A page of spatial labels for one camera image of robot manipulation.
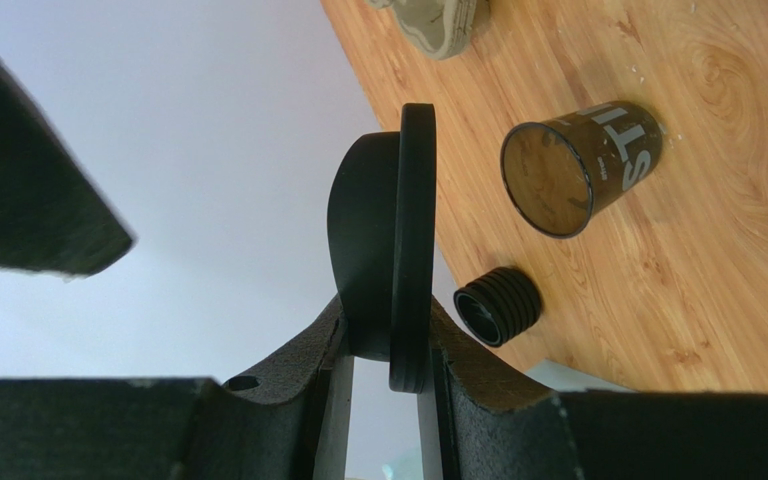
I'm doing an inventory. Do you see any bottom pulp cup carrier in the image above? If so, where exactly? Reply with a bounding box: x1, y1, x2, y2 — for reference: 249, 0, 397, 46
365, 0, 490, 61

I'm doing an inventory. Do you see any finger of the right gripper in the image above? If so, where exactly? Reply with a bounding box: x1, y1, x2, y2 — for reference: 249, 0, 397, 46
0, 61, 134, 276

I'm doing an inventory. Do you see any single black cup lid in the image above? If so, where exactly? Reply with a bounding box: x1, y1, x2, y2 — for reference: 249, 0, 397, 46
327, 103, 437, 393

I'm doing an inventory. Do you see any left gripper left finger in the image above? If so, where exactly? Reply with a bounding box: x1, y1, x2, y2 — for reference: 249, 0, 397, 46
0, 300, 353, 479

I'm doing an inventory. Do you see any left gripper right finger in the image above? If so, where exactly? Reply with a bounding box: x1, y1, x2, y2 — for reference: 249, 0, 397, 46
418, 305, 768, 479

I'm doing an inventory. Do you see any black cup lid stack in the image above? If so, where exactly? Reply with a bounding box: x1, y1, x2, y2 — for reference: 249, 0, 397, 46
453, 266, 543, 348

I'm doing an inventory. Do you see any single dark coffee cup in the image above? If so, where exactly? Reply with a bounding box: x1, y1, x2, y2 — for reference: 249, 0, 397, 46
500, 100, 663, 239

